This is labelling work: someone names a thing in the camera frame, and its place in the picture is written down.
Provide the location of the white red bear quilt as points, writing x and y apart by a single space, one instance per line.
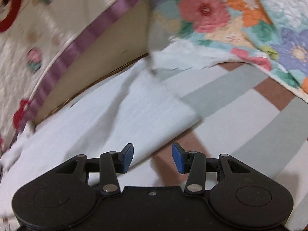
40 39

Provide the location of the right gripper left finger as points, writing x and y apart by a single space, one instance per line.
111 164

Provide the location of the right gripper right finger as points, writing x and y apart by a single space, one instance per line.
192 163

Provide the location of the light grey abc t-shirt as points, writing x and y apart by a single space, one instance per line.
133 107

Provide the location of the colourful floral quilt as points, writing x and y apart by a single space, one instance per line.
268 34

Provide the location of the checkered bed sheet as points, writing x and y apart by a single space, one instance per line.
250 116

